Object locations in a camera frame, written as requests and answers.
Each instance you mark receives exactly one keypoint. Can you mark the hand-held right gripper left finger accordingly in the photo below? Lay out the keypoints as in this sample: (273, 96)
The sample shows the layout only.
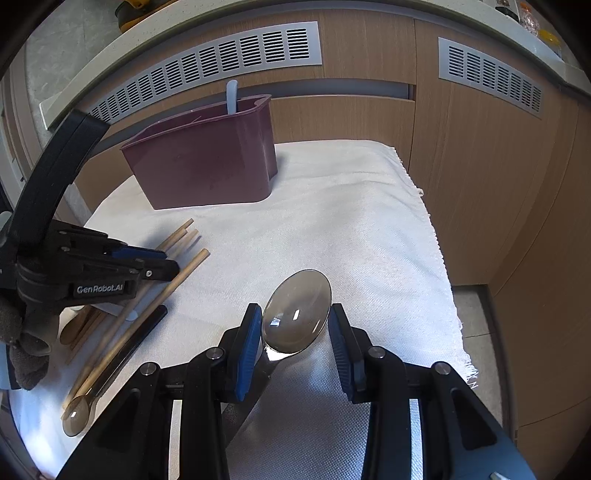
(244, 355)

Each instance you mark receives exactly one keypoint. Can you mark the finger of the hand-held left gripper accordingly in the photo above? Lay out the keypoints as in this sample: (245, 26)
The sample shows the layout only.
(157, 270)
(141, 253)

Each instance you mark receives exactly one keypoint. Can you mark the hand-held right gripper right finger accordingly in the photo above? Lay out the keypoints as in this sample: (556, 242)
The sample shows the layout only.
(344, 355)

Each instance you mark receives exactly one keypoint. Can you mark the wooden chopstick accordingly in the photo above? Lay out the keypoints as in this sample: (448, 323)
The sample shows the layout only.
(187, 240)
(178, 233)
(175, 288)

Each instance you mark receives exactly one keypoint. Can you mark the metal spoon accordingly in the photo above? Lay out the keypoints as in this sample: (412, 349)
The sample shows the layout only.
(295, 314)

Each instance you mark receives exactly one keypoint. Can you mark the maroon utensil holder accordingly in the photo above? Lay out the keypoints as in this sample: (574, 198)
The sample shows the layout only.
(198, 170)

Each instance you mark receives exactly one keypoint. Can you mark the person's left hand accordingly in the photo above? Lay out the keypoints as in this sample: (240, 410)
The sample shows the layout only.
(25, 350)

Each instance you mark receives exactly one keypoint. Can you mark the wooden spoon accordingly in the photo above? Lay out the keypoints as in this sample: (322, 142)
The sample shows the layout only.
(69, 332)

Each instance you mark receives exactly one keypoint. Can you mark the white woven cloth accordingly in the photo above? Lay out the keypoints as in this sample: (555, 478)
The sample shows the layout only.
(346, 221)

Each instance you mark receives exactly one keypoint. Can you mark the light stone countertop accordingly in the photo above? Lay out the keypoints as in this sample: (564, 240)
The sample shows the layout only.
(92, 60)

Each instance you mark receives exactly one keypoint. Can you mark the long grey vent grille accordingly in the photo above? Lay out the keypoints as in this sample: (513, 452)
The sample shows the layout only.
(207, 60)

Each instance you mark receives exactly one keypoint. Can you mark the wooden panel cabinet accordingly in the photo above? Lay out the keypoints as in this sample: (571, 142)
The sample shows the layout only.
(485, 184)

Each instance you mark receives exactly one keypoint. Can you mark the yellow black tool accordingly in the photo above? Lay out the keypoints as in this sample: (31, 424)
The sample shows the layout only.
(138, 14)

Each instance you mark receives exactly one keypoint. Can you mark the short grey vent grille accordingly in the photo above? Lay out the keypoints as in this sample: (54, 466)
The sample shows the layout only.
(489, 74)

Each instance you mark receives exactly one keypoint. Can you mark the yellow packet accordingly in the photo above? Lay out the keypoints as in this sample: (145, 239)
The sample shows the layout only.
(549, 42)

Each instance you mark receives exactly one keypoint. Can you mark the dark jar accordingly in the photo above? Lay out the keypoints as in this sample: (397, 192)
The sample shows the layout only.
(505, 8)

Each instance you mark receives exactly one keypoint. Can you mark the clear glass jar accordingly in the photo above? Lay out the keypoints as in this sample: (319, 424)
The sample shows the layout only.
(528, 16)

